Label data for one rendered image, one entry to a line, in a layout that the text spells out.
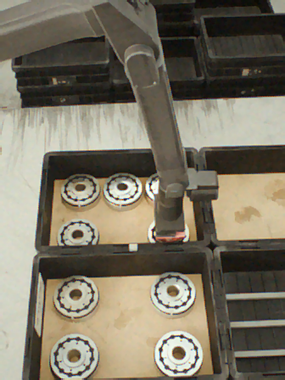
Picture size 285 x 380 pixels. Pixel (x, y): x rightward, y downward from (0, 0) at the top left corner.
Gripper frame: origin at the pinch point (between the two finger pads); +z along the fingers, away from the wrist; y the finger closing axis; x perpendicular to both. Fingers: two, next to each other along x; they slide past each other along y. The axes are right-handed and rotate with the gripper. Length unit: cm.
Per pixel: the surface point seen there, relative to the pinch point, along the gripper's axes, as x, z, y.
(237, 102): -30, 17, 63
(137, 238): 7.1, 4.1, 0.9
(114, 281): 13.2, 4.1, -10.6
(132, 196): 8.0, 1.3, 12.1
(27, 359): 30.1, -5.9, -31.9
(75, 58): 30, 39, 116
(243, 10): -54, 50, 165
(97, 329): 17.0, 4.0, -22.4
